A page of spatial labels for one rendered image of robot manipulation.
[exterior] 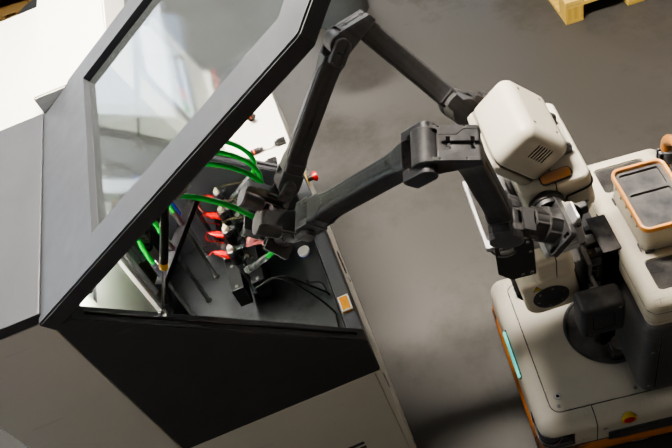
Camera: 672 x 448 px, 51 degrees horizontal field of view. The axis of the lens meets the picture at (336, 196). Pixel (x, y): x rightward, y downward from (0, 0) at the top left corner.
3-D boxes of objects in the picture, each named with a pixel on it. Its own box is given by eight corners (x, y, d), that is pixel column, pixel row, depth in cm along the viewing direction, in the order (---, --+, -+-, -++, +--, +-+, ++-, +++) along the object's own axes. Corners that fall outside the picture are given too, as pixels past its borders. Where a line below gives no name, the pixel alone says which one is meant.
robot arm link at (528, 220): (542, 231, 156) (539, 209, 159) (504, 224, 153) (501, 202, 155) (517, 245, 164) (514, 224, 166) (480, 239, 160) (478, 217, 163)
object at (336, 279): (376, 357, 196) (362, 328, 184) (361, 363, 196) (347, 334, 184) (318, 207, 239) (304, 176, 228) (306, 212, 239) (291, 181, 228)
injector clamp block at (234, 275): (280, 306, 211) (263, 278, 200) (249, 319, 211) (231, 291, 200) (257, 228, 235) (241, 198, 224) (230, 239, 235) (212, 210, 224)
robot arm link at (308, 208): (447, 177, 128) (443, 126, 133) (423, 168, 125) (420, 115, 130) (311, 247, 159) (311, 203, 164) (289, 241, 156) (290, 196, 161)
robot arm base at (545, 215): (578, 234, 155) (559, 195, 163) (548, 228, 152) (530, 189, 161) (555, 259, 161) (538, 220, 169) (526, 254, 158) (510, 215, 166)
